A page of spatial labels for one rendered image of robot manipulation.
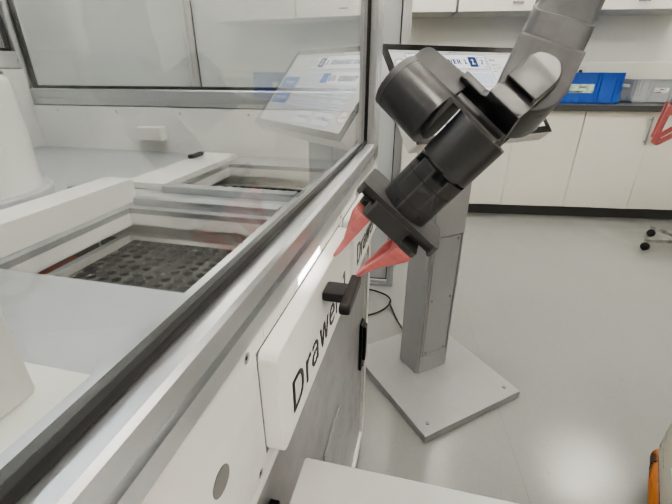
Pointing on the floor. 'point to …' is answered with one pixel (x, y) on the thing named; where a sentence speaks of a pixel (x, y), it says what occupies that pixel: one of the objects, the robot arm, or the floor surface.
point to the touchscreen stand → (435, 343)
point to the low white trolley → (371, 488)
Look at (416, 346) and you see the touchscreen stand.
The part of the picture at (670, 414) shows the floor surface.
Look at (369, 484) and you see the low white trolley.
